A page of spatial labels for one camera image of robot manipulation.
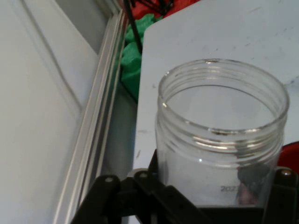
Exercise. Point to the red bowl with black seeds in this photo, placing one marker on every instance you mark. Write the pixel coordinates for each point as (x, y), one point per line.
(290, 156)

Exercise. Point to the clear plastic jar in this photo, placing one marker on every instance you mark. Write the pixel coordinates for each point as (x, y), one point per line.
(210, 163)

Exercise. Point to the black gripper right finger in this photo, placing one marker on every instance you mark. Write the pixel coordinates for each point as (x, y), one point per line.
(283, 198)

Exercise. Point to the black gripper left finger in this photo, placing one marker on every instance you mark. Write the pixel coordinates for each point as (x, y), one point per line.
(140, 193)

